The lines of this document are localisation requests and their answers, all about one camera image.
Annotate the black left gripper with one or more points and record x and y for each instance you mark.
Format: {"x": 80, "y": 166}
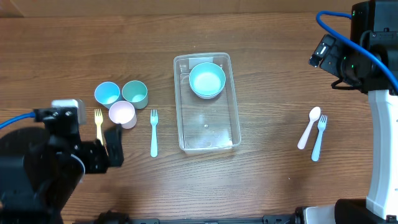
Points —
{"x": 106, "y": 157}

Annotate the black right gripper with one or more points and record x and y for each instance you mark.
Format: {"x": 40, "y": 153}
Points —
{"x": 331, "y": 63}

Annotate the pink plastic cup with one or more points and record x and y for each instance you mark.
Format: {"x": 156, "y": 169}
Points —
{"x": 123, "y": 113}

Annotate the blue plastic cup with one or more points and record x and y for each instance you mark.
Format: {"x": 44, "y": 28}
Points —
{"x": 107, "y": 94}

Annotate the green plastic cup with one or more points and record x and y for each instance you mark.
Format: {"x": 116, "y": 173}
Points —
{"x": 136, "y": 93}

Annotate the blue plastic bowl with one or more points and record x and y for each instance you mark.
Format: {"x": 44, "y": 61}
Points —
{"x": 207, "y": 89}

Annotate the teal plastic bowl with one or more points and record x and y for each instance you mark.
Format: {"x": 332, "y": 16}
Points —
{"x": 207, "y": 73}

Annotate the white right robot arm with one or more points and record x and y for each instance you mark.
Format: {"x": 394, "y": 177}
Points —
{"x": 380, "y": 205}

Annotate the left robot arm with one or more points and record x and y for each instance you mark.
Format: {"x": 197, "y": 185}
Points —
{"x": 41, "y": 167}

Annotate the clear plastic container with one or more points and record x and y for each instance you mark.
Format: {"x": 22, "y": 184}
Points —
{"x": 205, "y": 125}

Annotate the yellow plastic fork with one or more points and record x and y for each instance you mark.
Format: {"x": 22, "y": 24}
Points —
{"x": 98, "y": 123}

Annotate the light blue plastic fork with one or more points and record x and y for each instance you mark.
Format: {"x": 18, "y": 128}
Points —
{"x": 154, "y": 119}
{"x": 317, "y": 147}

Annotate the pink plastic spoon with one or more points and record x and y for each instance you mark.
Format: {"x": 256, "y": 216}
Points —
{"x": 314, "y": 115}

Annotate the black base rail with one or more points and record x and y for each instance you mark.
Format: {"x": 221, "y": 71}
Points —
{"x": 123, "y": 218}

